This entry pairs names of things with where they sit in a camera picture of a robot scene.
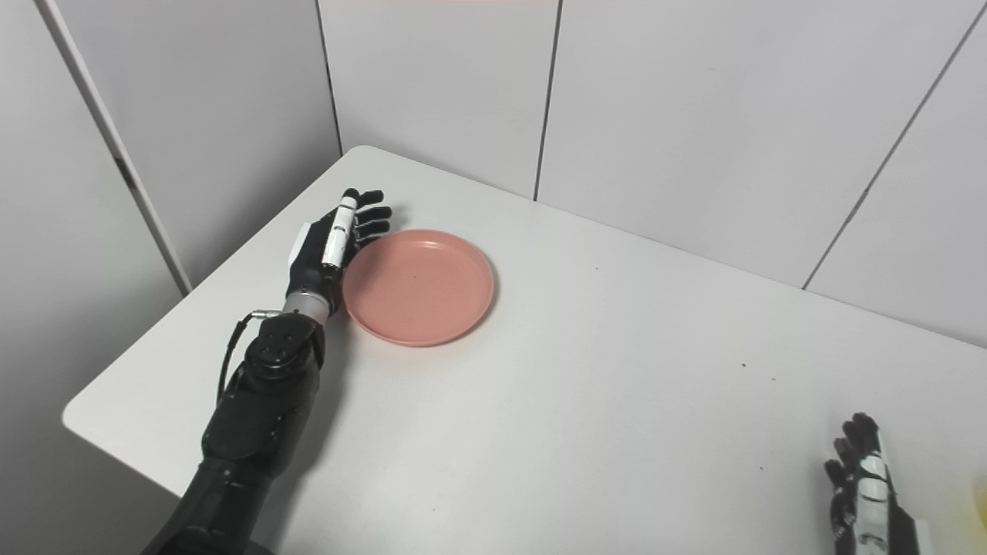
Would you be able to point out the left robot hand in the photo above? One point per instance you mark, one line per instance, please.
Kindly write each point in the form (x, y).
(328, 247)

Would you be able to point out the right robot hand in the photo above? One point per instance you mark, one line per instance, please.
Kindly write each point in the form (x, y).
(867, 493)

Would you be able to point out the pink plate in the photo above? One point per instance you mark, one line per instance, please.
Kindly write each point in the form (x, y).
(418, 287)

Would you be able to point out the yellow lemon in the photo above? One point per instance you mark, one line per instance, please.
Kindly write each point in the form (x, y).
(981, 505)

